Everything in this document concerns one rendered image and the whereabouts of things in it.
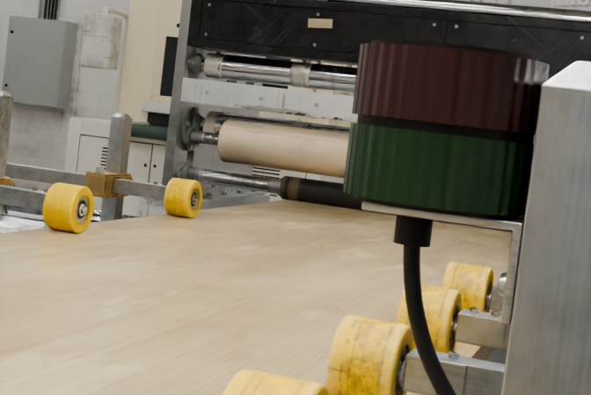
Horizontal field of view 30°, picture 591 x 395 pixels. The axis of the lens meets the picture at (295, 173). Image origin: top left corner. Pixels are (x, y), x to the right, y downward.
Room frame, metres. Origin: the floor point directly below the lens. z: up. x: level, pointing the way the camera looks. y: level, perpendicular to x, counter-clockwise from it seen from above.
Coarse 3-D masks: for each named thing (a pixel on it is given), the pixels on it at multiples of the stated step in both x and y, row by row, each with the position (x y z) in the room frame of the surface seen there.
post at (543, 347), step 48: (576, 96) 0.32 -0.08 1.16; (576, 144) 0.32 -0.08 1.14; (528, 192) 0.33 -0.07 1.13; (576, 192) 0.32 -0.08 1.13; (528, 240) 0.33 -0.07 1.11; (576, 240) 0.32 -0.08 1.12; (528, 288) 0.33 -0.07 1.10; (576, 288) 0.32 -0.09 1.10; (528, 336) 0.32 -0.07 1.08; (576, 336) 0.32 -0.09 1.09; (528, 384) 0.32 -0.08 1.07; (576, 384) 0.32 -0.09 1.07
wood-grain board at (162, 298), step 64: (0, 256) 1.51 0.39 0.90; (64, 256) 1.58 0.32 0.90; (128, 256) 1.65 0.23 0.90; (192, 256) 1.73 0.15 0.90; (256, 256) 1.82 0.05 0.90; (320, 256) 1.93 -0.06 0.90; (384, 256) 2.04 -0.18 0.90; (448, 256) 2.16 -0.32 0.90; (0, 320) 1.10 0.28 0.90; (64, 320) 1.14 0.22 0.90; (128, 320) 1.18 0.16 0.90; (192, 320) 1.22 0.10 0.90; (256, 320) 1.26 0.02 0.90; (320, 320) 1.31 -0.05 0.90; (384, 320) 1.36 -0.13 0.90; (0, 384) 0.87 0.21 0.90; (64, 384) 0.89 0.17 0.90; (128, 384) 0.91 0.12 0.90; (192, 384) 0.94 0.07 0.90
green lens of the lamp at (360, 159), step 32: (352, 128) 0.35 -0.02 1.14; (384, 128) 0.33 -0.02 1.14; (352, 160) 0.34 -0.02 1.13; (384, 160) 0.33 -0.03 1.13; (416, 160) 0.32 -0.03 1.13; (448, 160) 0.32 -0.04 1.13; (480, 160) 0.32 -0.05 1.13; (512, 160) 0.33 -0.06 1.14; (352, 192) 0.34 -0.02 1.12; (384, 192) 0.33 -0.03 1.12; (416, 192) 0.32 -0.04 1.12; (448, 192) 0.32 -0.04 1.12; (480, 192) 0.32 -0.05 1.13; (512, 192) 0.33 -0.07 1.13
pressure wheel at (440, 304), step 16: (432, 288) 1.14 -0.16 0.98; (400, 304) 1.12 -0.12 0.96; (432, 304) 1.11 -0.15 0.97; (448, 304) 1.11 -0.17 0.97; (400, 320) 1.12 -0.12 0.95; (432, 320) 1.11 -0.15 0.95; (448, 320) 1.10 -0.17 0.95; (432, 336) 1.10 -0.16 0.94; (448, 336) 1.10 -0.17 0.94; (448, 352) 1.12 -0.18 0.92
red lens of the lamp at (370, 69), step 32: (384, 64) 0.33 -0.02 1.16; (416, 64) 0.33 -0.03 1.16; (448, 64) 0.32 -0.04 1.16; (480, 64) 0.32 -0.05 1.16; (512, 64) 0.33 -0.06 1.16; (544, 64) 0.34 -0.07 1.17; (384, 96) 0.33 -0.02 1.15; (416, 96) 0.33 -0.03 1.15; (448, 96) 0.32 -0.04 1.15; (480, 96) 0.32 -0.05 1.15; (512, 96) 0.33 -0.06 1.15; (512, 128) 0.33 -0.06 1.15
